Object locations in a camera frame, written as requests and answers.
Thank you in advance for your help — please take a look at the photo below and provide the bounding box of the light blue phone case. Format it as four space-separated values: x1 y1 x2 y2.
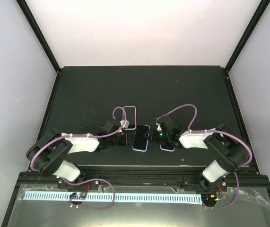
132 124 150 152

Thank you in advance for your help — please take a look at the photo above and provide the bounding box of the lavender phone case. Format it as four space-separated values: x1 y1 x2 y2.
160 144 176 152

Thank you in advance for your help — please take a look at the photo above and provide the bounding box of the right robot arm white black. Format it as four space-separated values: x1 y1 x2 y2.
144 116 253 191

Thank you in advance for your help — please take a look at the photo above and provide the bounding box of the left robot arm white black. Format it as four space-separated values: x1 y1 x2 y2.
26 119 129 189

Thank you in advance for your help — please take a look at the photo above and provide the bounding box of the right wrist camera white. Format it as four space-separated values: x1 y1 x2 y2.
156 117 164 131

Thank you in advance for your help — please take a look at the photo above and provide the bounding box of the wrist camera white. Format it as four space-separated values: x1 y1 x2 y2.
156 117 164 131
120 120 130 130

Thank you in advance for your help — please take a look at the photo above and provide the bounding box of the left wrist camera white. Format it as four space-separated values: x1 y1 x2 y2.
120 120 130 130

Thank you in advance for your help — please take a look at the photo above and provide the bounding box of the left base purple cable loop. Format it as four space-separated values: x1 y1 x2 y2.
69 178 116 210

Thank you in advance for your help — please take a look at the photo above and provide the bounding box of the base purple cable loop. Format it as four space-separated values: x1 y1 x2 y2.
69 178 116 210
202 171 240 210

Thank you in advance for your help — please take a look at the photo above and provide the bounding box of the white slotted cable duct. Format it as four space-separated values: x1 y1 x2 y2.
23 191 202 205

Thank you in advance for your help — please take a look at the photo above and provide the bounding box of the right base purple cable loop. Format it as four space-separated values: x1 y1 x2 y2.
202 171 240 210

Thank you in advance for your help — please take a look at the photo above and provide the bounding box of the left black frame post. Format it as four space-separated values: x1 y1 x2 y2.
16 0 61 73

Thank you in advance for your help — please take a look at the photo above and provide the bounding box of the black frame post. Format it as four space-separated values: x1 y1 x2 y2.
225 0 270 72
16 0 61 73

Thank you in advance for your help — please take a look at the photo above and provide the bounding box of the right black frame post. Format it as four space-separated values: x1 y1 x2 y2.
225 0 270 72

